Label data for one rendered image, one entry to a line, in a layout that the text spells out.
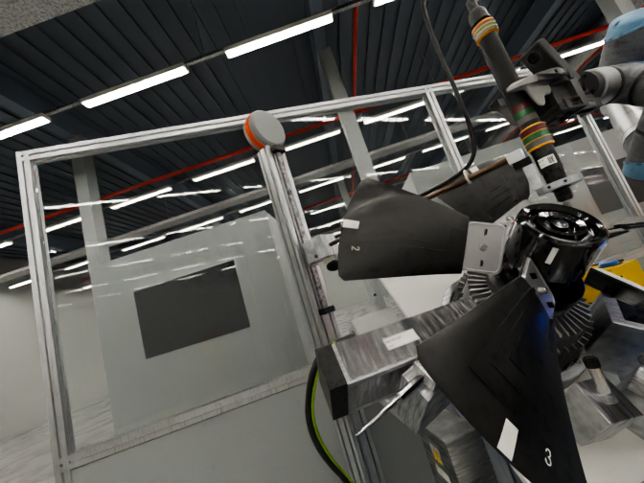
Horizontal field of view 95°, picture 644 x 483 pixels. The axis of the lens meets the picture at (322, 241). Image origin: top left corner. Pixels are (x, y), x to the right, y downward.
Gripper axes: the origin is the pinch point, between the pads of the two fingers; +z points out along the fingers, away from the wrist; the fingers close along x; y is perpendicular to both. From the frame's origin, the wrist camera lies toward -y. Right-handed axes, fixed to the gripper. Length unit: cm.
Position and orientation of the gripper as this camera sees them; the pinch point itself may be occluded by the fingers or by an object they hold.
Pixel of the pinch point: (501, 95)
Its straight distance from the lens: 73.0
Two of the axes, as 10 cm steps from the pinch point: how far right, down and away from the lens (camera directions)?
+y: 2.9, 9.4, -1.8
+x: -1.6, 2.3, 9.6
